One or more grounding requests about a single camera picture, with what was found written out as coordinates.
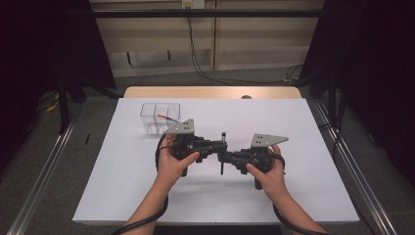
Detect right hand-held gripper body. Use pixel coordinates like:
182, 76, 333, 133
239, 132, 290, 191

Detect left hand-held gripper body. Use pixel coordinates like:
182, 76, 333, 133
163, 117, 210, 178

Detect makeup brush with tan bristles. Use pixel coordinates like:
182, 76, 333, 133
157, 113, 181, 125

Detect clear plastic organizer box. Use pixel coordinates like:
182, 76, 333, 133
139, 102, 182, 136

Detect person's right hand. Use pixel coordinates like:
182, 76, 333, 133
245, 144, 290, 204

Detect person's left hand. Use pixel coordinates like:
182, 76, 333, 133
156, 133, 201, 189

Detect white table cover sheet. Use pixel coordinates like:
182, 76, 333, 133
71, 97, 360, 226

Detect wooden desk leg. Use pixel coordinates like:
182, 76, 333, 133
210, 17, 218, 71

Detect black metal stand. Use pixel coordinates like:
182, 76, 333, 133
56, 76, 70, 134

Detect black curtain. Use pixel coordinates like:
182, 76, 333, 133
299, 0, 415, 179
0, 0, 117, 167

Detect black wall cable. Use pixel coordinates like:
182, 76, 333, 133
189, 7, 295, 84
186, 7, 303, 86

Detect aluminium floor rail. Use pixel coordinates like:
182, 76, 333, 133
313, 100, 398, 235
5, 106, 83, 235

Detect white wall socket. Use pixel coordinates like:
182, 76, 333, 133
181, 0, 207, 10

